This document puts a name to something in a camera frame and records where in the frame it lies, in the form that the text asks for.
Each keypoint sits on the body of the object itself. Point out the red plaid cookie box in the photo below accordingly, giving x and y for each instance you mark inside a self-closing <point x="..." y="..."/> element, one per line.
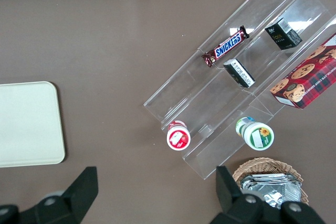
<point x="307" y="77"/>

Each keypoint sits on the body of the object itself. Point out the light wicker basket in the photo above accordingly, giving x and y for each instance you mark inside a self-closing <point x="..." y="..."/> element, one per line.
<point x="262" y="165"/>

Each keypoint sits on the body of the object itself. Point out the small black carton box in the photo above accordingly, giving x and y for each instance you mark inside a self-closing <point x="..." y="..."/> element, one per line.
<point x="239" y="73"/>
<point x="283" y="36"/>

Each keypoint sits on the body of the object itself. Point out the red strawberry yogurt cup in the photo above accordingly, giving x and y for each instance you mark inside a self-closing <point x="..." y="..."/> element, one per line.
<point x="178" y="137"/>

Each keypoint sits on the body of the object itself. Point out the clear acrylic stepped shelf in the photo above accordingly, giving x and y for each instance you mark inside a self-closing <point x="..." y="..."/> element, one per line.
<point x="183" y="95"/>

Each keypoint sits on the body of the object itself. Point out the beige plastic tray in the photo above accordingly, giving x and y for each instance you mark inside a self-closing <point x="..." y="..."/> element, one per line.
<point x="26" y="124"/>

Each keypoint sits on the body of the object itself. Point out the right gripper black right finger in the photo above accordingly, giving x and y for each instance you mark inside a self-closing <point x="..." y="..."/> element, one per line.
<point x="236" y="208"/>

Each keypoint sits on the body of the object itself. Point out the silver foil container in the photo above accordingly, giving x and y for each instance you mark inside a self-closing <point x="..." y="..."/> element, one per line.
<point x="273" y="187"/>

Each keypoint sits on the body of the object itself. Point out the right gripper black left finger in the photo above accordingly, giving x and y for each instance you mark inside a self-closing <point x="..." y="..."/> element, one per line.
<point x="65" y="205"/>

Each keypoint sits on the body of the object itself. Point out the Snickers chocolate bar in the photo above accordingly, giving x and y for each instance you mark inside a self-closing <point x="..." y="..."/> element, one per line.
<point x="228" y="45"/>

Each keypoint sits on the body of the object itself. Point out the green lidded yogurt bottle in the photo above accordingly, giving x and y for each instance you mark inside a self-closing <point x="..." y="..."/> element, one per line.
<point x="258" y="136"/>

